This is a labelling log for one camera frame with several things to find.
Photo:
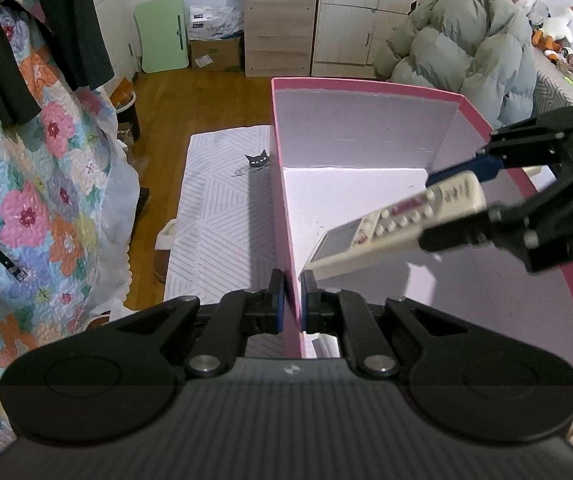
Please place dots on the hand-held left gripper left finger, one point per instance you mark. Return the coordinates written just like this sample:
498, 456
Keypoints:
278, 305

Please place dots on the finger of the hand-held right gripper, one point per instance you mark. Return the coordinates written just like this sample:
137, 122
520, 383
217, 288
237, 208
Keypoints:
466, 234
471, 167

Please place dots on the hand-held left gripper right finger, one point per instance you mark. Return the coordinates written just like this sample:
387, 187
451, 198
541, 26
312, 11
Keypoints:
308, 305

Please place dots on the beige remote control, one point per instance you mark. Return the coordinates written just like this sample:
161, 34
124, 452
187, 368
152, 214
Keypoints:
406, 220

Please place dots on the pink cardboard box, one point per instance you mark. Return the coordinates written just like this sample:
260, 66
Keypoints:
366, 220

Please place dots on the white striped printed mat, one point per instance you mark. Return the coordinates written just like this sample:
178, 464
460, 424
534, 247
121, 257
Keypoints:
226, 200

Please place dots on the grey puffer jacket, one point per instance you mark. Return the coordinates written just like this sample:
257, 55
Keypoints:
466, 45

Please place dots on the white goose plush toy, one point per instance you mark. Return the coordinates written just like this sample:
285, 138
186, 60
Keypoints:
558, 27

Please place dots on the grey white plush toy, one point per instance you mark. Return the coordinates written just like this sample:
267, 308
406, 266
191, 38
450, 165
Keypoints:
533, 5

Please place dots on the light wooden wardrobe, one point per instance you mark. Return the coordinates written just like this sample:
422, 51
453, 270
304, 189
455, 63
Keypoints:
356, 10

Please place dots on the wooden drawer cabinet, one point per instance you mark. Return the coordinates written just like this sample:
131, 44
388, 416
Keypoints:
279, 35

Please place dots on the black trash bin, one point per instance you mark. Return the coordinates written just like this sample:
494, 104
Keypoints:
127, 115

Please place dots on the brown cardboard box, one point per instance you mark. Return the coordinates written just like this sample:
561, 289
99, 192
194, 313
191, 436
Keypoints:
216, 55

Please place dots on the floral quilt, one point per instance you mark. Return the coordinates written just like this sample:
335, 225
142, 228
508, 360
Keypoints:
41, 200

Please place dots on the white plastic packages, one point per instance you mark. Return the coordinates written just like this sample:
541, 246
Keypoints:
214, 21

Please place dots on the green folding table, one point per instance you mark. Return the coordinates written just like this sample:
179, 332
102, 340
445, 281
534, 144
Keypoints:
162, 35

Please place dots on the white door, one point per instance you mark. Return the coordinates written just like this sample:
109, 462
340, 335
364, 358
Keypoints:
116, 10

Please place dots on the dark hanging garment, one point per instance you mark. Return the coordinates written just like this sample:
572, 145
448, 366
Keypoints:
56, 30

